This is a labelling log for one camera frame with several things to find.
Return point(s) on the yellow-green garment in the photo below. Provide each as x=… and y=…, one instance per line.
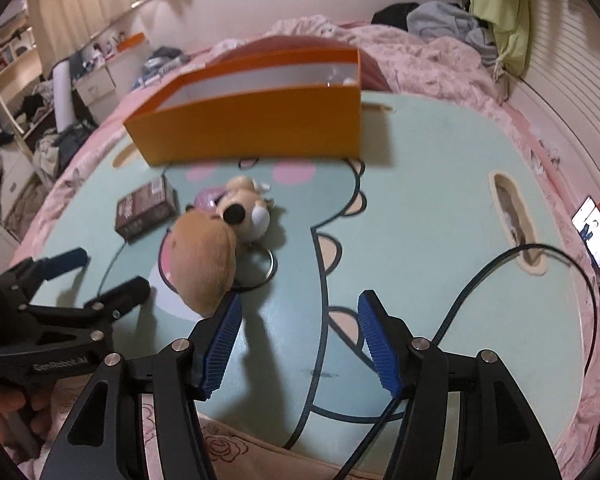
x=494, y=0

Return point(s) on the white bedside cabinet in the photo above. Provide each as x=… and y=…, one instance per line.
x=97, y=85

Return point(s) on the white slatted panel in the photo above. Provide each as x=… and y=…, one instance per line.
x=574, y=60

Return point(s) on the knit clothes pile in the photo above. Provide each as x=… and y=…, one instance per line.
x=162, y=62

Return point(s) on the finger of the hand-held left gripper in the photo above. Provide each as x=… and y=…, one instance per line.
x=125, y=292
x=65, y=261

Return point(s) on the brown printed box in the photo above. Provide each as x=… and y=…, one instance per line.
x=145, y=207

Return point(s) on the small orange box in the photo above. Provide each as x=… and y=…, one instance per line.
x=132, y=42

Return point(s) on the pink clear plastic case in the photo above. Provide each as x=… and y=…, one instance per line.
x=205, y=200

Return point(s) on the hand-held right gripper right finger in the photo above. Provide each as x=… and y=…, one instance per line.
x=379, y=345

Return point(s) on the white bookshelf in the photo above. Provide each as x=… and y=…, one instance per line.
x=10, y=55

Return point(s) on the brown capybara plush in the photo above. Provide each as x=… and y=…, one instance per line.
x=200, y=260

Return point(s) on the grey clothes pile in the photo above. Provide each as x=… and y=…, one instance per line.
x=444, y=20

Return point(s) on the black clothes pile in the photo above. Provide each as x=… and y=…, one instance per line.
x=392, y=14

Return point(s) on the beige curtain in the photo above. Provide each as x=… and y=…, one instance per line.
x=80, y=0

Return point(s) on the row of small bottles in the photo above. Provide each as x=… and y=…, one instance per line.
x=107, y=42

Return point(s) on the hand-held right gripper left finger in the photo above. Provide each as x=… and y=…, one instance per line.
x=222, y=345

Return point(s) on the person's left hand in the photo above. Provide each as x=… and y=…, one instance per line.
x=0, y=410

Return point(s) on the orange cardboard box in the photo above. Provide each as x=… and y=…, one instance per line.
x=255, y=125

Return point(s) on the light green lap table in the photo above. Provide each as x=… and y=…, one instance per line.
x=419, y=60

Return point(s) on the smartphone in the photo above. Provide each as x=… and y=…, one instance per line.
x=597, y=235

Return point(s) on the white foam roll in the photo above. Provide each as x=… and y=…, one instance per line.
x=64, y=95

